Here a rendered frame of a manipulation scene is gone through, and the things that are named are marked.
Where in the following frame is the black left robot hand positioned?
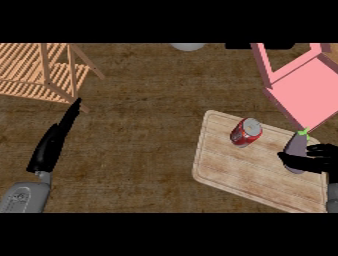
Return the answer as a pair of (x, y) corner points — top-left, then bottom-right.
(24, 97), (83, 174)

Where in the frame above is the pink cardboard box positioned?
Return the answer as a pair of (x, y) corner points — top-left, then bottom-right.
(249, 43), (338, 134)

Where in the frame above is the pale wooden cutting board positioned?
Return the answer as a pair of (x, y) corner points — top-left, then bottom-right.
(190, 109), (330, 214)

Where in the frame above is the purple eggplant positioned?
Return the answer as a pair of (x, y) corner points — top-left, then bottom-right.
(283, 127), (311, 175)

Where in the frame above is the wooden slatted rack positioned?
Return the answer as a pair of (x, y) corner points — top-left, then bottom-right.
(0, 43), (105, 114)

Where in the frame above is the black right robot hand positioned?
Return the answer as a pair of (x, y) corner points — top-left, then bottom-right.
(275, 143), (338, 198)

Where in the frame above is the red soda can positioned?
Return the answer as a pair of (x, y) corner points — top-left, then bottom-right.
(228, 117), (263, 148)

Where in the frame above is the pale grey round object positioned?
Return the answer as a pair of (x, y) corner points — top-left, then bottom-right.
(169, 43), (206, 52)

